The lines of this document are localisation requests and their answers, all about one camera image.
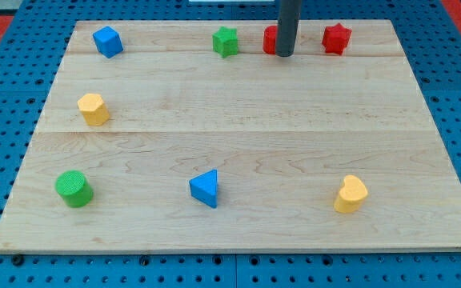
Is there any wooden board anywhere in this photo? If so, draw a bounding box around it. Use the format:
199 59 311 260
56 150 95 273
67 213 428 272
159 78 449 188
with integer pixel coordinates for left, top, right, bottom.
0 20 461 255

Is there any blue triangle block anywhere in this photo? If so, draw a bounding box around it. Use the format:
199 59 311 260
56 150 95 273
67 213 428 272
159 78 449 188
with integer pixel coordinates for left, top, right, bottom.
189 170 218 209

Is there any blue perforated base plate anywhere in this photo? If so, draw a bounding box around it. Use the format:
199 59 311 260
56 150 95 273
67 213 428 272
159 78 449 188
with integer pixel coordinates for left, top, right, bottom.
0 0 461 287

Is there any red star block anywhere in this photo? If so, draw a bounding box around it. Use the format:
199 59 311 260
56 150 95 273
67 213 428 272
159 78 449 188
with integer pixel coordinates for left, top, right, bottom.
322 23 352 55

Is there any yellow hexagon block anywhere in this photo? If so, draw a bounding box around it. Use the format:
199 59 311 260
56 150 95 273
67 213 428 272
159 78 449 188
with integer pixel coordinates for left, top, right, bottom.
77 94 110 126

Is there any yellow heart block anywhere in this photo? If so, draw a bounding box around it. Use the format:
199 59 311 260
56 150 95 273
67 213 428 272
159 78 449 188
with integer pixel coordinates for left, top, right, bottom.
334 174 369 214

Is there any red cylinder block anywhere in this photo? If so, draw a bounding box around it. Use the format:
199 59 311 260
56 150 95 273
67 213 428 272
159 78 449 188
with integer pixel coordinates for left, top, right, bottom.
263 25 278 54

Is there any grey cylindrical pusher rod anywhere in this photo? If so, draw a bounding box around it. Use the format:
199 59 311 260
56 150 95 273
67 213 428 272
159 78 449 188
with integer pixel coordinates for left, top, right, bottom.
275 0 303 57

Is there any blue cube block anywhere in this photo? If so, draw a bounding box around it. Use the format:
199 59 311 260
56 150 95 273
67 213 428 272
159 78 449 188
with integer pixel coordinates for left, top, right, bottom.
93 26 123 58

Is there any green cylinder block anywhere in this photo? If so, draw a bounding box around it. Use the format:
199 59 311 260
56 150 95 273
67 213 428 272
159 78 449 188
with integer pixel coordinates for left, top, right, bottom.
54 170 94 208

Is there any green star block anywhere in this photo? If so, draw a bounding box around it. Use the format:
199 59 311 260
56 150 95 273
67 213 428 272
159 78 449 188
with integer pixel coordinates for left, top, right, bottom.
212 26 239 58

